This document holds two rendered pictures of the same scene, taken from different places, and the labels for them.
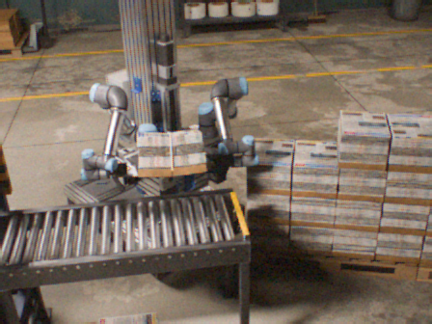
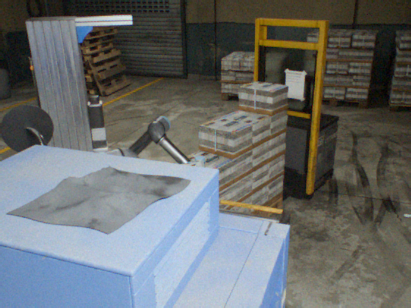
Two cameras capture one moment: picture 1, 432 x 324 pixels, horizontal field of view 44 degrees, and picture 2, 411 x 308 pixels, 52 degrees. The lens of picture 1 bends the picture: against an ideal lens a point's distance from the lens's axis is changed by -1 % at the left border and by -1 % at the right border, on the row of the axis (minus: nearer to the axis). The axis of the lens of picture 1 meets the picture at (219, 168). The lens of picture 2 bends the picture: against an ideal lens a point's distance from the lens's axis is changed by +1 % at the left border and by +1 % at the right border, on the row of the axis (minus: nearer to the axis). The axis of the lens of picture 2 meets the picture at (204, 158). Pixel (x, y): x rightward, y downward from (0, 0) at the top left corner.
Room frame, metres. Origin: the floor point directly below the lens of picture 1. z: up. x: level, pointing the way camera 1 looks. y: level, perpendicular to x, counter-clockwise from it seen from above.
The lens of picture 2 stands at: (1.53, 2.19, 2.20)
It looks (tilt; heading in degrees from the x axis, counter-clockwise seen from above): 23 degrees down; 299
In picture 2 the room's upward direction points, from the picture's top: 1 degrees counter-clockwise
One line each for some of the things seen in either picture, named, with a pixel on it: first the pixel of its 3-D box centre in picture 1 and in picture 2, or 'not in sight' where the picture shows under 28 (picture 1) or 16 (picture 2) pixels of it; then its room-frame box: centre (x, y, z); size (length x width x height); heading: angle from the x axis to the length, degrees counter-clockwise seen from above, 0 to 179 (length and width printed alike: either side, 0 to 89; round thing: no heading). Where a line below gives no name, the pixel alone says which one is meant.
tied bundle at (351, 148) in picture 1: (362, 140); (225, 138); (3.04, -0.91, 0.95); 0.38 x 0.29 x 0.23; 170
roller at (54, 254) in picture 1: (57, 236); not in sight; (2.34, 0.88, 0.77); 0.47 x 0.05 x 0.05; 8
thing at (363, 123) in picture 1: (364, 122); (226, 125); (3.04, -0.91, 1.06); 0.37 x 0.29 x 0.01; 170
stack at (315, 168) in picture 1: (334, 207); (216, 196); (3.06, -0.78, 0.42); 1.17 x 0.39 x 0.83; 79
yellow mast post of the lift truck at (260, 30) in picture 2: not in sight; (258, 103); (3.16, -1.98, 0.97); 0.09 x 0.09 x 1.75; 79
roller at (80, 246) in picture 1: (81, 234); not in sight; (2.36, 0.75, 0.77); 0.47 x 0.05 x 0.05; 8
